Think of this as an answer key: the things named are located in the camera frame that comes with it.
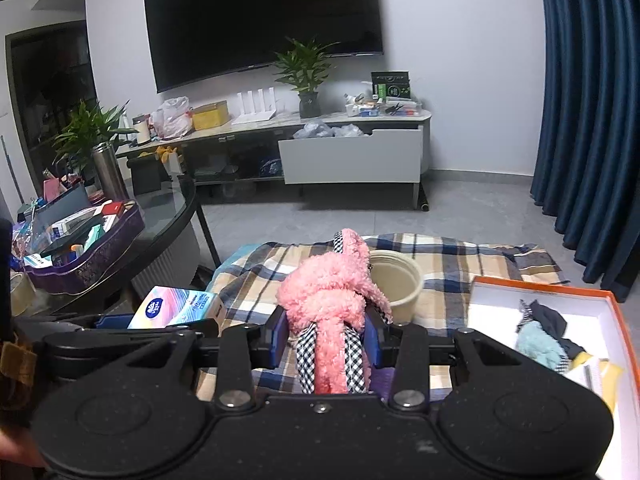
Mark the dark glass cabinet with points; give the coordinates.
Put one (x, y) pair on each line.
(50, 100)

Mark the orange white box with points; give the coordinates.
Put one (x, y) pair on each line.
(500, 305)

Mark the steel flask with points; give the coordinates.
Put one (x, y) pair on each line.
(110, 172)

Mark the blue packet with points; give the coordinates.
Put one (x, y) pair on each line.
(271, 167)

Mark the white red plastic bag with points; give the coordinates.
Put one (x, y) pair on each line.
(172, 116)

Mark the blue curtain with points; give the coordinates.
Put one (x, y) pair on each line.
(585, 110)

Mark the yellow cardboard box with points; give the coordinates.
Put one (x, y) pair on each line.
(210, 115)

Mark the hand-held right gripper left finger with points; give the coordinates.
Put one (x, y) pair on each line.
(277, 340)

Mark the black green box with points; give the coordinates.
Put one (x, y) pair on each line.
(392, 85)

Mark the tissue packet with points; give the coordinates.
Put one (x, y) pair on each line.
(175, 305)

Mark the white roll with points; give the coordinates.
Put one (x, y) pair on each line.
(141, 131)

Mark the white paper bag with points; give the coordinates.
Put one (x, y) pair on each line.
(175, 164)

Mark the dark cloth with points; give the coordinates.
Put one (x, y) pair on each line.
(552, 322)

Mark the plaid blanket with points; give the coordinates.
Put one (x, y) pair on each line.
(450, 265)

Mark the potted green plant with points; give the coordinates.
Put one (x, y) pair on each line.
(302, 67)

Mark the round glass table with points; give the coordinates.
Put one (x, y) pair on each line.
(155, 220)

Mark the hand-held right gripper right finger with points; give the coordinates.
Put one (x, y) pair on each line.
(374, 340)

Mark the white router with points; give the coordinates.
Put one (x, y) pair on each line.
(255, 107)

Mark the grey television cabinet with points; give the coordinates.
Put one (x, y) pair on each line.
(260, 127)

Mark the purple tray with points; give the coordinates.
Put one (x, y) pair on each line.
(100, 260)

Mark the clutter of small supplies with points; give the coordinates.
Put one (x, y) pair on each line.
(382, 107)

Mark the assorted small boxes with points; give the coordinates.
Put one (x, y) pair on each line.
(75, 232)

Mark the purple cloth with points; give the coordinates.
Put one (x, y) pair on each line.
(382, 385)

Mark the beige round jar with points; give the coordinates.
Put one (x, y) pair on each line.
(400, 290)

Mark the black wall television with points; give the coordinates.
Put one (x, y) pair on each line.
(260, 20)

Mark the clear tape roll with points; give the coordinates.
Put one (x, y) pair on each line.
(21, 292)

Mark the leafy plant in vase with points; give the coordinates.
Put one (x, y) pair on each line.
(92, 122)

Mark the white cabinet drawer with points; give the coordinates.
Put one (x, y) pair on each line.
(350, 157)

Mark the black storage box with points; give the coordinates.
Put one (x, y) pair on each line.
(145, 176)

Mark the clear plastic bags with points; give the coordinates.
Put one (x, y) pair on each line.
(325, 130)

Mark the yellow packet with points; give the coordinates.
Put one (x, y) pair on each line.
(612, 372)

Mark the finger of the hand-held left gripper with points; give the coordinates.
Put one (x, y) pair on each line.
(112, 321)
(200, 328)

